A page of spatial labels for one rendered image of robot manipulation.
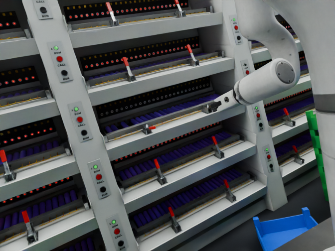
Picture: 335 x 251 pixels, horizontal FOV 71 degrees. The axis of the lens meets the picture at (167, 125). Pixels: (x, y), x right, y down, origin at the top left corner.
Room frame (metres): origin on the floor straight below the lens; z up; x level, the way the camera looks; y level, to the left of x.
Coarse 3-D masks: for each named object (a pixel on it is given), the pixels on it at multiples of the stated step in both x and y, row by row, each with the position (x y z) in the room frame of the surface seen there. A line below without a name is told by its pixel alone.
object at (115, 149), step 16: (128, 112) 0.96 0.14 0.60; (224, 112) 0.94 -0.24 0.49; (240, 112) 0.98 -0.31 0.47; (160, 128) 0.85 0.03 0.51; (176, 128) 0.86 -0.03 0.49; (192, 128) 0.89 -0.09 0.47; (112, 144) 0.78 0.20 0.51; (128, 144) 0.78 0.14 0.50; (144, 144) 0.81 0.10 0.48; (112, 160) 0.77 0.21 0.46
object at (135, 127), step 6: (210, 102) 0.97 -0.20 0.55; (186, 108) 0.94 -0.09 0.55; (192, 108) 0.94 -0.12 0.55; (198, 108) 0.95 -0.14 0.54; (168, 114) 0.91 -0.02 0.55; (174, 114) 0.90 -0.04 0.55; (180, 114) 0.92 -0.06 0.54; (150, 120) 0.88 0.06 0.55; (156, 120) 0.87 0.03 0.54; (162, 120) 0.88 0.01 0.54; (132, 126) 0.84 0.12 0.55; (138, 126) 0.85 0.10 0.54; (114, 132) 0.81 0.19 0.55; (120, 132) 0.82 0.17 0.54; (126, 132) 0.83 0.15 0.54; (108, 138) 0.80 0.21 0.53
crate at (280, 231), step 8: (304, 208) 0.82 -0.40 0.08; (296, 216) 0.82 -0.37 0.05; (304, 216) 0.81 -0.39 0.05; (256, 224) 0.83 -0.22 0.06; (264, 224) 0.85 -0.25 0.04; (272, 224) 0.84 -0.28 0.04; (280, 224) 0.84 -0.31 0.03; (288, 224) 0.83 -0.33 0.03; (296, 224) 0.83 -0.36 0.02; (304, 224) 0.82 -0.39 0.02; (312, 224) 0.79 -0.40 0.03; (256, 232) 0.85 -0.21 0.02; (264, 232) 0.85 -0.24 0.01; (272, 232) 0.84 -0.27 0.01; (280, 232) 0.83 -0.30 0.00; (288, 232) 0.82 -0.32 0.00; (296, 232) 0.81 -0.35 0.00; (264, 240) 0.82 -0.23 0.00; (272, 240) 0.80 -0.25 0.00; (280, 240) 0.79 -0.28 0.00; (288, 240) 0.78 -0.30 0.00; (264, 248) 0.71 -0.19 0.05; (272, 248) 0.76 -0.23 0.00
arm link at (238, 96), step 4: (240, 80) 0.70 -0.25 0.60; (236, 84) 0.71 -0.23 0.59; (236, 88) 0.70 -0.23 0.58; (236, 92) 0.70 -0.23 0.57; (236, 96) 0.69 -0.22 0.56; (240, 96) 0.69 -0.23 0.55; (240, 100) 0.70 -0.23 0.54; (244, 100) 0.68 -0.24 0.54; (244, 104) 0.70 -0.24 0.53; (248, 104) 0.70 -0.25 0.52
